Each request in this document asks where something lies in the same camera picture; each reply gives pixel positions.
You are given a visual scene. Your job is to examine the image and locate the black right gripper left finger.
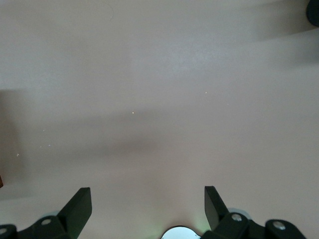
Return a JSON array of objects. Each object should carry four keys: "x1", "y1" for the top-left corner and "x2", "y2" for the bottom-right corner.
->
[{"x1": 17, "y1": 187, "x2": 92, "y2": 239}]

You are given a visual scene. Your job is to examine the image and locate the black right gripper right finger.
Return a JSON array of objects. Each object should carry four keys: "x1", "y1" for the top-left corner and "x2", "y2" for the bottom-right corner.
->
[{"x1": 203, "y1": 186, "x2": 252, "y2": 239}]

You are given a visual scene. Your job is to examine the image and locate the black round object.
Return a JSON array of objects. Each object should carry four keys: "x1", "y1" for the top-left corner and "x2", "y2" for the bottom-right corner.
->
[{"x1": 306, "y1": 0, "x2": 319, "y2": 26}]

